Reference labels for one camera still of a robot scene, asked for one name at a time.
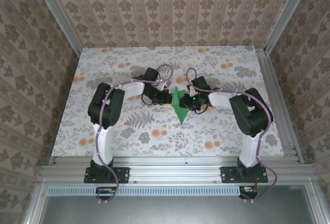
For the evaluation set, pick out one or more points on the green paper sheet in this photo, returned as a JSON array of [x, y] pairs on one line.
[[181, 117]]

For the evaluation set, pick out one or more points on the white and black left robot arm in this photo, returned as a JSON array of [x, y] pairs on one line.
[[104, 149]]

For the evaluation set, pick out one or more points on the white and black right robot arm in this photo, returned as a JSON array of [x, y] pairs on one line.
[[251, 154]]

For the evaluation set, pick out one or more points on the floral table cover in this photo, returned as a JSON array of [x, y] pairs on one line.
[[180, 141]]

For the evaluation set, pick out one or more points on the small circuit board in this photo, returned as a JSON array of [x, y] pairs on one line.
[[248, 190], [105, 190]]

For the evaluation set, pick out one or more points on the grey metal panel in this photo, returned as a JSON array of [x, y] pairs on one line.
[[167, 211]]

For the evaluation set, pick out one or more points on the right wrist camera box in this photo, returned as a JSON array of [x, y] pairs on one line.
[[190, 88]]

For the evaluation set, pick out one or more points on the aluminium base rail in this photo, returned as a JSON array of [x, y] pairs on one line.
[[175, 169]]

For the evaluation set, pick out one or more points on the aluminium side rail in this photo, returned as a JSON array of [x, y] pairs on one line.
[[268, 79]]

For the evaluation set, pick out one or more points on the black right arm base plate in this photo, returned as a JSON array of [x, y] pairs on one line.
[[228, 175]]

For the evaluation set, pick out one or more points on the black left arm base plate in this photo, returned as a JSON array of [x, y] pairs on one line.
[[123, 175]]

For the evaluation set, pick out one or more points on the aluminium frame post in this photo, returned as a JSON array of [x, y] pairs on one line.
[[59, 20], [283, 15]]

